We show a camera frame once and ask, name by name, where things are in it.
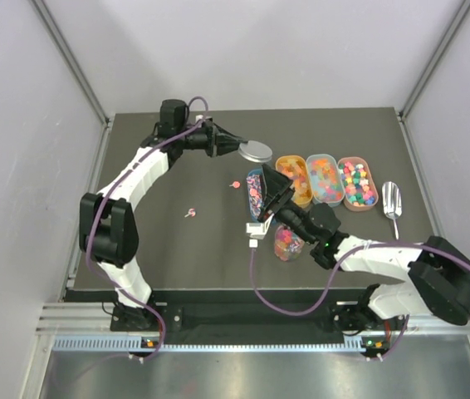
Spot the fallen swirl lollipop candy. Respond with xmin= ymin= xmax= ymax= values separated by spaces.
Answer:
xmin=184 ymin=208 xmax=196 ymax=218

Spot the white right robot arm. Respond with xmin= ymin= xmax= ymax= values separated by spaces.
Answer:
xmin=257 ymin=165 xmax=470 ymax=331

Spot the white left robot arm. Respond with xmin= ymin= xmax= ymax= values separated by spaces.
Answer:
xmin=79 ymin=99 xmax=245 ymax=330

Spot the grey slotted cable duct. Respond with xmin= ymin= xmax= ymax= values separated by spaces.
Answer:
xmin=51 ymin=331 xmax=389 ymax=353

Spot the aluminium right frame post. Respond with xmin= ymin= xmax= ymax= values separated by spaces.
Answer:
xmin=398 ymin=0 xmax=470 ymax=122

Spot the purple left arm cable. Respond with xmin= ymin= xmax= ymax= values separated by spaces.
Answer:
xmin=84 ymin=96 xmax=211 ymax=362

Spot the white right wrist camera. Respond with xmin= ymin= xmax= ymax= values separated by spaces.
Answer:
xmin=246 ymin=218 xmax=272 ymax=249

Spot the silver metal scoop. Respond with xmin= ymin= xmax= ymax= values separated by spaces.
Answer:
xmin=382 ymin=181 xmax=403 ymax=240

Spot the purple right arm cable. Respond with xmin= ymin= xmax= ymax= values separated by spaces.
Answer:
xmin=249 ymin=243 xmax=470 ymax=361

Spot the aluminium front frame rail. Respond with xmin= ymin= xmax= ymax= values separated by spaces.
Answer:
xmin=36 ymin=303 xmax=470 ymax=335

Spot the light blue candy tray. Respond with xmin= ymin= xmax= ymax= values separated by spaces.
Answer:
xmin=306 ymin=154 xmax=345 ymax=207

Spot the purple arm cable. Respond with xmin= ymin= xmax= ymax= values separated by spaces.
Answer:
xmin=249 ymin=243 xmax=470 ymax=361
xmin=84 ymin=96 xmax=211 ymax=362

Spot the aluminium frame post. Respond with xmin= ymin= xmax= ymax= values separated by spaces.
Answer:
xmin=28 ymin=0 xmax=110 ymax=126
xmin=398 ymin=0 xmax=470 ymax=122

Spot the pink candy tray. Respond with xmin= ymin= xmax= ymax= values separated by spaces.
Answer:
xmin=338 ymin=156 xmax=379 ymax=212

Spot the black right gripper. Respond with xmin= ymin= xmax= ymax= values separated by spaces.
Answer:
xmin=258 ymin=164 xmax=316 ymax=246

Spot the aluminium left frame post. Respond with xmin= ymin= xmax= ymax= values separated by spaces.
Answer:
xmin=28 ymin=0 xmax=110 ymax=126

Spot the orange candy tray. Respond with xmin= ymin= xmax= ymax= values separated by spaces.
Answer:
xmin=276 ymin=155 xmax=313 ymax=208

